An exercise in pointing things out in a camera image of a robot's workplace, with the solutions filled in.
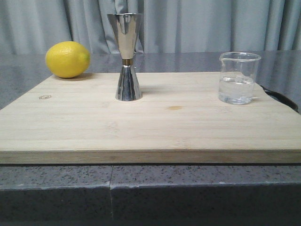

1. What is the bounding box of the silver double-cone jigger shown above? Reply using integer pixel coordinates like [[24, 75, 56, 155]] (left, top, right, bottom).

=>
[[107, 13, 143, 101]]

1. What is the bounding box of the clear glass beaker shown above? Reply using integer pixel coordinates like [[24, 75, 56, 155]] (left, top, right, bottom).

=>
[[218, 52, 261, 105]]

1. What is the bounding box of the light wooden cutting board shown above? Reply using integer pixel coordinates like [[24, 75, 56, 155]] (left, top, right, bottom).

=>
[[0, 72, 301, 164]]

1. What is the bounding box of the yellow lemon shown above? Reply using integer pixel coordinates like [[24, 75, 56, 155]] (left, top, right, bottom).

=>
[[45, 41, 90, 78]]

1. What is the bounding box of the grey curtain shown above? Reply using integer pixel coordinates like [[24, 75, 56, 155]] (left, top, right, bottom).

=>
[[0, 0, 301, 55]]

